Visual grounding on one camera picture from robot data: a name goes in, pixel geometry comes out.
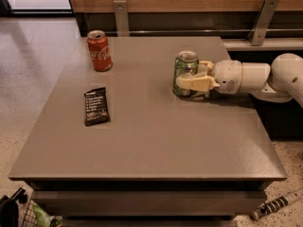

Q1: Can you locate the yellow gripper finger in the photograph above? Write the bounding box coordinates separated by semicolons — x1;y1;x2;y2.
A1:
198;61;214;75
176;76;220;93

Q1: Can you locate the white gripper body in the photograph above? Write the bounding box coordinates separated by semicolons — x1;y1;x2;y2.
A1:
212;60;242;95

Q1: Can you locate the green soda can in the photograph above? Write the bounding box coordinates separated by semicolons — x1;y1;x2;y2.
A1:
172;50;199;96

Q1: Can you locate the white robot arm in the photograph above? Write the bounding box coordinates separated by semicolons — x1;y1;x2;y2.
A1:
174;53;303;107

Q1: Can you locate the red Coca-Cola can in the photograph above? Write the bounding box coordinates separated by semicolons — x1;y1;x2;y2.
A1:
87;30;113;72

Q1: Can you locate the black snack bar wrapper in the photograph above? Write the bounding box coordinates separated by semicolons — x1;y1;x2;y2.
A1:
84;87;111;127

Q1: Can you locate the black and white striped object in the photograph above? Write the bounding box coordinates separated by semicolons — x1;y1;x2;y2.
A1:
250;189;302;221

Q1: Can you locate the grey table lower shelf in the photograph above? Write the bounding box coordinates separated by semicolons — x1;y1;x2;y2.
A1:
32;191;266;217

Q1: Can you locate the green bag in basket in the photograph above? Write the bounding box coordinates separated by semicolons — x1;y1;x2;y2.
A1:
32;205;63;227

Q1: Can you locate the right metal bracket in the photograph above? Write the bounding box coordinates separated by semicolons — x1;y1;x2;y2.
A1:
247;0;280;46

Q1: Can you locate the metal bracket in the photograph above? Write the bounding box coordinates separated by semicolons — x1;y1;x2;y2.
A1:
114;0;130;37
247;0;280;46

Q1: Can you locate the left metal bracket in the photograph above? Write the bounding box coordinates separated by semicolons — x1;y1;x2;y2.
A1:
114;0;130;37

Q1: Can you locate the black wire basket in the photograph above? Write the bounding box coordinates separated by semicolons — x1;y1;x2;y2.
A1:
21;200;38;227

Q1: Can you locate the black handle bottom left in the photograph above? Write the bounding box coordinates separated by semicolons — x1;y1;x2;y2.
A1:
0;187;28;227

